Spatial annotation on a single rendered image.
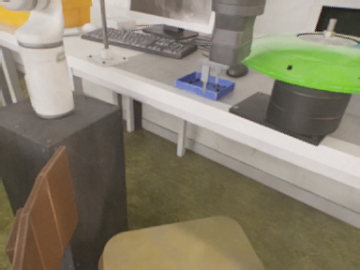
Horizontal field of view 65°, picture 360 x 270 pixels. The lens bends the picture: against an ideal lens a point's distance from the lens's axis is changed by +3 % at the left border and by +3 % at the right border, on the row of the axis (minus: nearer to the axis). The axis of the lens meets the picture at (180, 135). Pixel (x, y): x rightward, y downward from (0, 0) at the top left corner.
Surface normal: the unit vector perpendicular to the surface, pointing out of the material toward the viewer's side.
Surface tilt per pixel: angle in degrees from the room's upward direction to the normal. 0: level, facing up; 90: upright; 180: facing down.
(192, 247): 0
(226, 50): 90
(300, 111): 90
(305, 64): 23
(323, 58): 17
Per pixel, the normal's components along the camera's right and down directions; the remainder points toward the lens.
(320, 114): 0.00, 0.52
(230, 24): -0.50, 0.59
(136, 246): 0.06, -0.85
